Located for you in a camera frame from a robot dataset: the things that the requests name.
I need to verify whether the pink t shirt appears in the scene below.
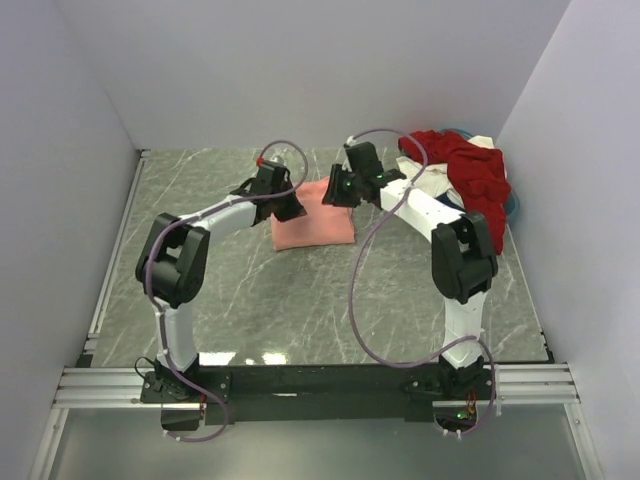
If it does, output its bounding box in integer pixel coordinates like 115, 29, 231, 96
271, 177, 355, 251

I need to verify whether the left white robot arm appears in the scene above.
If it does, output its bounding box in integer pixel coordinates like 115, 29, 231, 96
135, 159, 306, 402

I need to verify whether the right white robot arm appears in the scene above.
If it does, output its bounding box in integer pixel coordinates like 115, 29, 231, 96
322, 137, 498, 399

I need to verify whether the white t shirt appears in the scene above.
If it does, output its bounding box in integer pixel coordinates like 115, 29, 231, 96
396, 130, 495, 210

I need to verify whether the red t shirt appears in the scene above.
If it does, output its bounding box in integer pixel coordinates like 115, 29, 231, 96
398, 130, 511, 255

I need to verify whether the teal plastic basin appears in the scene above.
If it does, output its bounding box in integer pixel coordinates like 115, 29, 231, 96
440, 128, 520, 223

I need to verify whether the black base beam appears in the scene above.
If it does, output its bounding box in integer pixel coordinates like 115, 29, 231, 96
140, 361, 493, 431

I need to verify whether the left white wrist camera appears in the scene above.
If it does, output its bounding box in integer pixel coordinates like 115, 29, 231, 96
256, 153, 285, 166

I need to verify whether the aluminium rail frame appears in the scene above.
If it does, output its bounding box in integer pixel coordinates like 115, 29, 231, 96
29, 363, 591, 479

